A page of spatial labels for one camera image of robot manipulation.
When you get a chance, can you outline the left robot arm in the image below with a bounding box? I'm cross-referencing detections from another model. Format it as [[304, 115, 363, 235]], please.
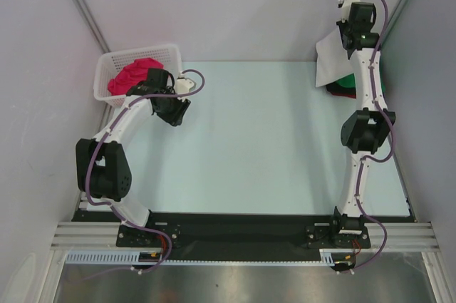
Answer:
[[76, 68, 196, 246]]

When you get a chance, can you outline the white cable duct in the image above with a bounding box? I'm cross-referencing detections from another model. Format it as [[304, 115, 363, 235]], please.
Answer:
[[319, 249, 356, 266], [66, 250, 162, 265]]

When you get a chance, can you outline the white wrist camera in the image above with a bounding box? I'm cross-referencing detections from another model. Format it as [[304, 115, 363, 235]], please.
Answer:
[[338, 0, 361, 22], [174, 73, 196, 98]]

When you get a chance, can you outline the white t shirt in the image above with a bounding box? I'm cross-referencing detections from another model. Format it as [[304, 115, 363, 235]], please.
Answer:
[[316, 28, 353, 88]]

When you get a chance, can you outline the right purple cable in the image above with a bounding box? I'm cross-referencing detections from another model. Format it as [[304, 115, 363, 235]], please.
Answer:
[[334, 0, 398, 275]]

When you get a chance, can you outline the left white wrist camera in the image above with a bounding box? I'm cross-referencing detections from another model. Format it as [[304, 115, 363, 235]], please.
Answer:
[[174, 73, 196, 98]]

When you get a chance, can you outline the purple cable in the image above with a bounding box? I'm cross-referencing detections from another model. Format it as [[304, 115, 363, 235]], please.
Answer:
[[71, 69, 206, 281], [334, 0, 398, 275]]

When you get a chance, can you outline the red folded t shirt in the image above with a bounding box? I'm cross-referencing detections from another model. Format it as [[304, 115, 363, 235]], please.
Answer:
[[330, 93, 356, 99]]

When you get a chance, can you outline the right white cable duct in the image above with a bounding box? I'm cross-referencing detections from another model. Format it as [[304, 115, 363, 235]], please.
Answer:
[[319, 249, 356, 266]]

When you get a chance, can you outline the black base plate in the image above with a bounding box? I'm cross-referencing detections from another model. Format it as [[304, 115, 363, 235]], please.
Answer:
[[72, 210, 414, 262]]

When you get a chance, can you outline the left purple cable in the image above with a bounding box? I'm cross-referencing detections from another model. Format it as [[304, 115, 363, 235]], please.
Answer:
[[71, 69, 206, 281]]

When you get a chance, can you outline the green folded t shirt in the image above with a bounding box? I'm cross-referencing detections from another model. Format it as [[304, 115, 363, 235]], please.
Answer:
[[336, 73, 386, 92]]

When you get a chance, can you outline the aluminium frame rail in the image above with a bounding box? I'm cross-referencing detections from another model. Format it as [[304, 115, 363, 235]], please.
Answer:
[[51, 222, 440, 252]]

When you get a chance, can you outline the white plastic basket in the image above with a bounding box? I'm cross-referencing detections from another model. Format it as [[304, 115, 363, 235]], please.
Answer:
[[93, 43, 182, 108]]

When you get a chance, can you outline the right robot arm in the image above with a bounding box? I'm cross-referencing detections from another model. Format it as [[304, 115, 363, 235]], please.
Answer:
[[328, 0, 395, 247]]

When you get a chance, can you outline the left aluminium corner post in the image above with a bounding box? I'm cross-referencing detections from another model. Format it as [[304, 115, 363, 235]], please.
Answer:
[[72, 0, 110, 53]]

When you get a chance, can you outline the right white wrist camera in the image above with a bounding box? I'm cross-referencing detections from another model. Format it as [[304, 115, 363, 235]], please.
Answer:
[[338, 0, 361, 22]]

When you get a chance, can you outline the pink red t shirt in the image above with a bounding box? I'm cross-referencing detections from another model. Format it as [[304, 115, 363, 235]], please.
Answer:
[[108, 58, 164, 96]]

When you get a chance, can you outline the black folded t shirt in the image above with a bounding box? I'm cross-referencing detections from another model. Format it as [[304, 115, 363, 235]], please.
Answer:
[[326, 82, 356, 95]]

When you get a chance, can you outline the left white cable duct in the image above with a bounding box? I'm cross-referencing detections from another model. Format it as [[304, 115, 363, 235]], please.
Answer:
[[66, 250, 162, 265]]

